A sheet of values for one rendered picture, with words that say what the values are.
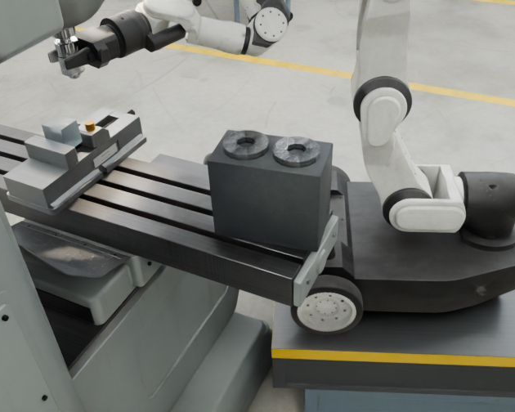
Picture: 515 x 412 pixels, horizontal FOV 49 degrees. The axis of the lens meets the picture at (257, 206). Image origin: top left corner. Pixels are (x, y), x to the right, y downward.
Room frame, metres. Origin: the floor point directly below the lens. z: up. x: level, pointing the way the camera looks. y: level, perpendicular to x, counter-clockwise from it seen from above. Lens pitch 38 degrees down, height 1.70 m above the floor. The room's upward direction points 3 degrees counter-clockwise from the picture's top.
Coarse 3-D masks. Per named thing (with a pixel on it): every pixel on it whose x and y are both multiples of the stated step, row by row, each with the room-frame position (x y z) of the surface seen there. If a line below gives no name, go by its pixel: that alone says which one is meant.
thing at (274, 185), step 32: (224, 160) 0.89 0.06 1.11; (256, 160) 0.89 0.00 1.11; (288, 160) 0.87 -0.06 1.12; (320, 160) 0.88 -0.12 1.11; (224, 192) 0.89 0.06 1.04; (256, 192) 0.87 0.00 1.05; (288, 192) 0.85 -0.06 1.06; (320, 192) 0.83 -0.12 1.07; (224, 224) 0.89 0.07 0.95; (256, 224) 0.87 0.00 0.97; (288, 224) 0.85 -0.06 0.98; (320, 224) 0.85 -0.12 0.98
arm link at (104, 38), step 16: (112, 16) 1.20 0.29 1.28; (128, 16) 1.20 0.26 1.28; (80, 32) 1.16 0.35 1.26; (96, 32) 1.17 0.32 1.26; (112, 32) 1.16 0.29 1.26; (128, 32) 1.17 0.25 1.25; (80, 48) 1.15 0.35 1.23; (96, 48) 1.10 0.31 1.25; (112, 48) 1.13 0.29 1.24; (128, 48) 1.17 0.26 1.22; (96, 64) 1.10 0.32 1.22
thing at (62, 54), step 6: (72, 48) 1.09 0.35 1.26; (78, 48) 1.10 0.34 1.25; (60, 54) 1.09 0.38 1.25; (66, 54) 1.08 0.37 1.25; (72, 54) 1.09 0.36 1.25; (60, 60) 1.09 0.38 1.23; (60, 66) 1.09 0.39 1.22; (66, 72) 1.09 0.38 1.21; (72, 72) 1.08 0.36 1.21; (78, 72) 1.09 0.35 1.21
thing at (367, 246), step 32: (352, 192) 1.48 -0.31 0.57; (480, 192) 1.23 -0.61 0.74; (512, 192) 1.23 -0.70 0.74; (352, 224) 1.32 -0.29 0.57; (384, 224) 1.31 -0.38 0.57; (480, 224) 1.20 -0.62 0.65; (512, 224) 1.21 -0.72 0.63; (352, 256) 1.17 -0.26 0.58; (384, 256) 1.17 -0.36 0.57; (416, 256) 1.17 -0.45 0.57; (448, 256) 1.16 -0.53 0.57; (480, 256) 1.16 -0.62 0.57; (512, 256) 1.15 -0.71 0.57; (384, 288) 1.08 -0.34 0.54; (416, 288) 1.07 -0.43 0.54; (448, 288) 1.07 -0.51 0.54; (480, 288) 1.08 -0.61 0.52; (512, 288) 1.12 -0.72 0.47
